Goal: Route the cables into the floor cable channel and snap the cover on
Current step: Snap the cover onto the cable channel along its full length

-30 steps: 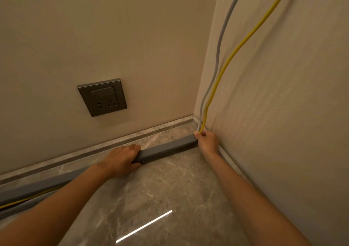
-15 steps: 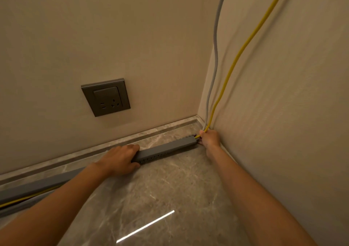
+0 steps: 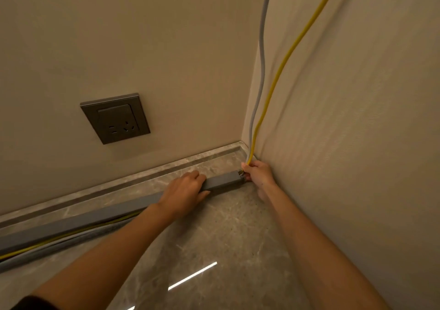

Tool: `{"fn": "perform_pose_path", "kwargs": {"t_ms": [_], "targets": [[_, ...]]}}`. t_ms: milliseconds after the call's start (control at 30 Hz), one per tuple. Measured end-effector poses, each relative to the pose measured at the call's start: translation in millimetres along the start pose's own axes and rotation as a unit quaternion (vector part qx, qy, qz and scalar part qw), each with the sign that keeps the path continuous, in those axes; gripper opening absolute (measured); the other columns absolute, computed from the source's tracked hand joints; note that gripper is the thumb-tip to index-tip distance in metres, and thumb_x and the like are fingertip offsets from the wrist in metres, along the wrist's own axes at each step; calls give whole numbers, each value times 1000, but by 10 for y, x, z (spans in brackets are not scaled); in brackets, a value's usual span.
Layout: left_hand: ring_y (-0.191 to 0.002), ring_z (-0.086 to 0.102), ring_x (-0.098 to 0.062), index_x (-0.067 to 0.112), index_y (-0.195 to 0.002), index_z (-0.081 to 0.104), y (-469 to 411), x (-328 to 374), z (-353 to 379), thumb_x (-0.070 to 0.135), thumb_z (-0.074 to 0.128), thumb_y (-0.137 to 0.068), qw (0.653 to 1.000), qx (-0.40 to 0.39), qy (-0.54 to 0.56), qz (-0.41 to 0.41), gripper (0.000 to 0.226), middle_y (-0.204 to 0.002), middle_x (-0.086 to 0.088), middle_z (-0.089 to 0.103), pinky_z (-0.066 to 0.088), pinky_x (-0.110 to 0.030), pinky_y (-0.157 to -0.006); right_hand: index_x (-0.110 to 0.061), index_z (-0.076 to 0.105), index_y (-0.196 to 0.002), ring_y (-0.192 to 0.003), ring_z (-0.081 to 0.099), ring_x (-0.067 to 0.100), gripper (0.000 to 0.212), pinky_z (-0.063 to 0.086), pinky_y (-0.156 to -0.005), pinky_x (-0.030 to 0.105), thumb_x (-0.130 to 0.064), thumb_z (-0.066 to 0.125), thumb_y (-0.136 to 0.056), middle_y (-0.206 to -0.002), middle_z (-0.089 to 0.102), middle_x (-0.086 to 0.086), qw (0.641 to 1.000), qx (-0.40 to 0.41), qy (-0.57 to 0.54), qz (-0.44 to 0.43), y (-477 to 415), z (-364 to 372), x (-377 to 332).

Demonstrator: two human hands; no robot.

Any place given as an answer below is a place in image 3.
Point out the person's right hand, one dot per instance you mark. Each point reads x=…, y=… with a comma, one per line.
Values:
x=263, y=179

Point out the grey duct cover strip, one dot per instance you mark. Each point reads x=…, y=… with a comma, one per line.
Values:
x=103, y=215

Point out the person's left forearm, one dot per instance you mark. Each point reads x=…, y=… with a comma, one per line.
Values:
x=103, y=261

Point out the person's left hand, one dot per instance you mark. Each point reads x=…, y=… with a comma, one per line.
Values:
x=182, y=196

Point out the person's right forearm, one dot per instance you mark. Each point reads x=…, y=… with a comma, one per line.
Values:
x=316, y=251

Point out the black sleeve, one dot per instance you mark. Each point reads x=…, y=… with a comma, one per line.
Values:
x=31, y=303

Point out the grey wall socket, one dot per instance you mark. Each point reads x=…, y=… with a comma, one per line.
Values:
x=115, y=119

